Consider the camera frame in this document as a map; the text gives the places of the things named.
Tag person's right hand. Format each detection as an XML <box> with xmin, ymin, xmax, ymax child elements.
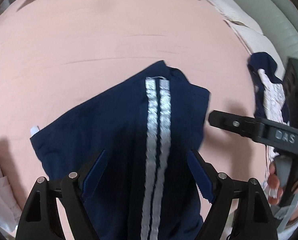
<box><xmin>266</xmin><ymin>162</ymin><xmax>284</xmax><ymax>205</ymax></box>

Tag white folded garment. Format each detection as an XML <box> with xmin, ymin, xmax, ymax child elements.
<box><xmin>0</xmin><ymin>142</ymin><xmax>22</xmax><ymax>233</ymax></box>

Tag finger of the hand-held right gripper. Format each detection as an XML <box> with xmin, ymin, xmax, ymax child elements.
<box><xmin>208</xmin><ymin>110</ymin><xmax>264</xmax><ymax>143</ymax></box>

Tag bed with pink sheet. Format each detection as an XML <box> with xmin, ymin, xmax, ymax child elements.
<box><xmin>0</xmin><ymin>0</ymin><xmax>289</xmax><ymax>240</ymax></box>

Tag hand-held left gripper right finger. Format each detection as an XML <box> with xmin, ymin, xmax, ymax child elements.
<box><xmin>187</xmin><ymin>149</ymin><xmax>279</xmax><ymax>240</ymax></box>

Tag grey-green padded headboard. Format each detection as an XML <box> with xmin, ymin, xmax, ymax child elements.
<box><xmin>214</xmin><ymin>0</ymin><xmax>298</xmax><ymax>67</ymax></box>

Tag navy striped pants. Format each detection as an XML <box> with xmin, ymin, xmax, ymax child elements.
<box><xmin>30</xmin><ymin>60</ymin><xmax>211</xmax><ymax>240</ymax></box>

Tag navy and white patterned garment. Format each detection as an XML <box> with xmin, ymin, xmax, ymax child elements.
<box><xmin>254</xmin><ymin>69</ymin><xmax>291</xmax><ymax>160</ymax></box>

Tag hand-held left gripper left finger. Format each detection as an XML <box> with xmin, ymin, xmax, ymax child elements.
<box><xmin>15</xmin><ymin>149</ymin><xmax>107</xmax><ymax>240</ymax></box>

